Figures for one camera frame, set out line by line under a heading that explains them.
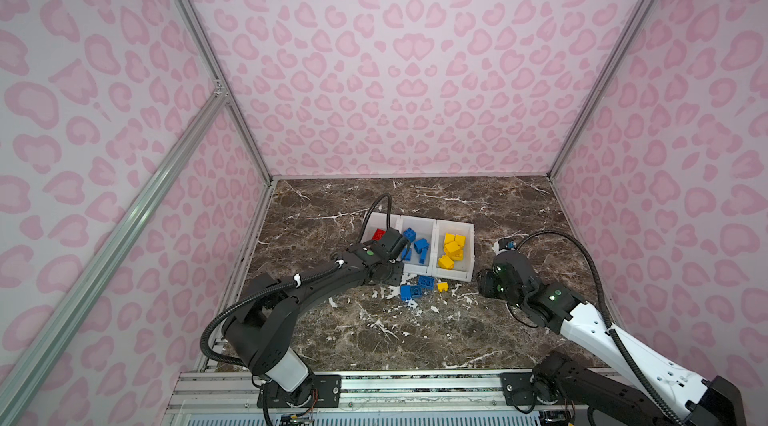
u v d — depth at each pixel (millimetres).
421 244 980
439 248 920
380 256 652
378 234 844
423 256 959
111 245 561
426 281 900
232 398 736
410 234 985
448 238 979
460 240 974
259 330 432
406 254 711
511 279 607
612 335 473
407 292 888
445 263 926
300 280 476
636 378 423
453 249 944
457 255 949
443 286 903
